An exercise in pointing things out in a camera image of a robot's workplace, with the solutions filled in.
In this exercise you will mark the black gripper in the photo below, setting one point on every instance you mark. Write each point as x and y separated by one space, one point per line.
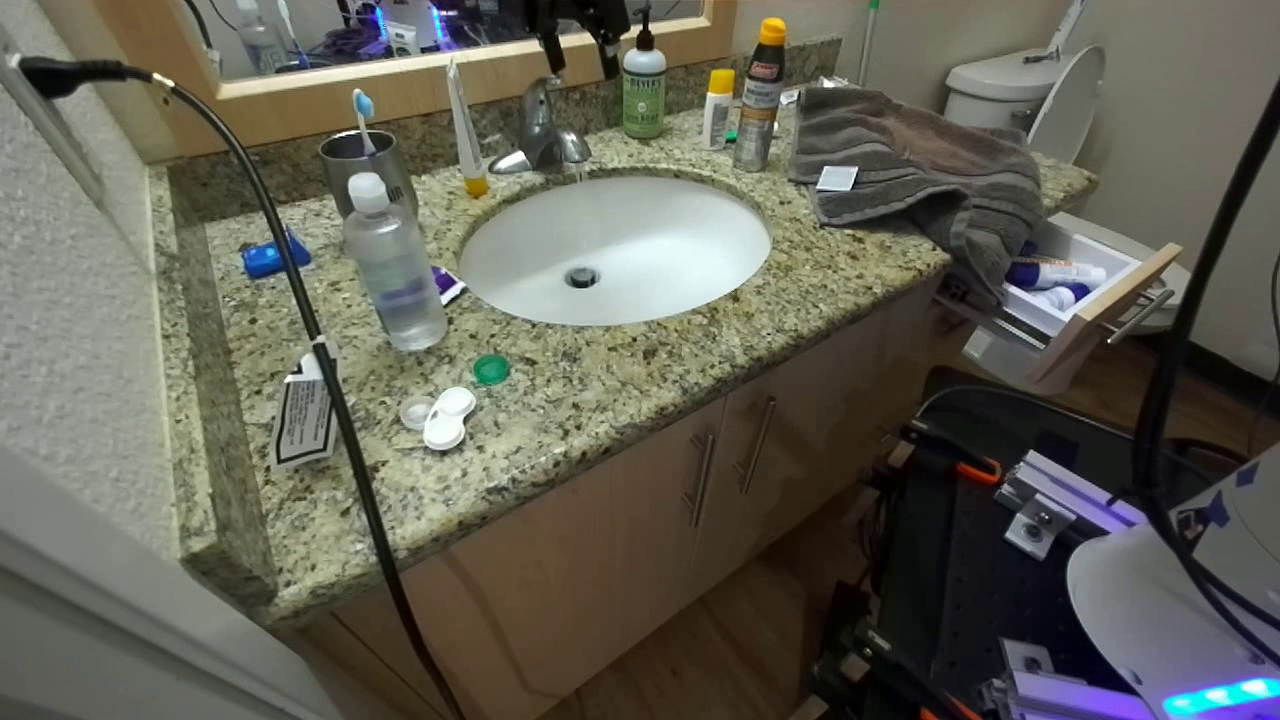
576 15

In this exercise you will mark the chrome faucet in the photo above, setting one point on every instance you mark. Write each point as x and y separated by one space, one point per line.
543 132

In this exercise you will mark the green soap pump bottle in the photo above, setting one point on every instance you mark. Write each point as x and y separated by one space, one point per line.
646 95

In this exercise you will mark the small bottle with yellow cap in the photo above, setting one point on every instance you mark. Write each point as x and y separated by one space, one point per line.
717 111

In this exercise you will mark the wood framed mirror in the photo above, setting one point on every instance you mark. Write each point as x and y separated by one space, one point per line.
402 82

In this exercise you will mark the spray can with orange cap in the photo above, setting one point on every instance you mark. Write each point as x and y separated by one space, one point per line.
763 101

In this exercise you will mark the white oval sink basin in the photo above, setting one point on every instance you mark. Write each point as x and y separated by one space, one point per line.
653 241

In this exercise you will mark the metal toothbrush cup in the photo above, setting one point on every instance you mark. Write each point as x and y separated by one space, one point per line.
384 160

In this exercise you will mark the blue white toothbrush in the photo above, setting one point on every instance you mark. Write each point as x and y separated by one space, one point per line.
363 115

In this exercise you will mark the purple packet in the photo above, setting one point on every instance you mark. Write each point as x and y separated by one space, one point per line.
450 285

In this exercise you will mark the clear bottle with white cap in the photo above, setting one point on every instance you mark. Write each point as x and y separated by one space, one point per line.
392 272

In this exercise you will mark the green white plastic stick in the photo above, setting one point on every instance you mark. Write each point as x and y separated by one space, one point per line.
871 34

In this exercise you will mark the green round cap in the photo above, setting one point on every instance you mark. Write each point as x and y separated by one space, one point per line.
492 368

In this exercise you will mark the gray towel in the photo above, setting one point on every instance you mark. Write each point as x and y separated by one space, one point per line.
923 165

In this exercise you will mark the small blue plastic object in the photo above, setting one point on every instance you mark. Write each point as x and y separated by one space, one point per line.
265 258

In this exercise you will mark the white round cap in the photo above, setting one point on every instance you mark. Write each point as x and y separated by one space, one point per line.
446 417

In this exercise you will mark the clear round cap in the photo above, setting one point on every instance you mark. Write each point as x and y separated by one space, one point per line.
414 408

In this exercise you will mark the white toilet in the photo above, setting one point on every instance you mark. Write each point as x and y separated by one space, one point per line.
1000 90

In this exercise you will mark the blue purple tube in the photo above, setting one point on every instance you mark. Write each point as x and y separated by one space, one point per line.
1030 279

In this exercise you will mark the wooden vanity cabinet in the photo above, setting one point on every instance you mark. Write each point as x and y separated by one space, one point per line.
603 562

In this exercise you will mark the white round container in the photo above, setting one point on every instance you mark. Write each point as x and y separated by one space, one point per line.
1064 298

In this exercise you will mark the open wooden drawer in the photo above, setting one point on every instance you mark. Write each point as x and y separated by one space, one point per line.
1112 298

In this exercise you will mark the black robot cart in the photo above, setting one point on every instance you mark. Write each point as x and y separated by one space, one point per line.
953 573

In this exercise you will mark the white door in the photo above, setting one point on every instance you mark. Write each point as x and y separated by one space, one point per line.
121 627

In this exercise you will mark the aluminium extrusion bracket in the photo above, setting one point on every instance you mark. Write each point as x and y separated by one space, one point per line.
1060 506
1064 693

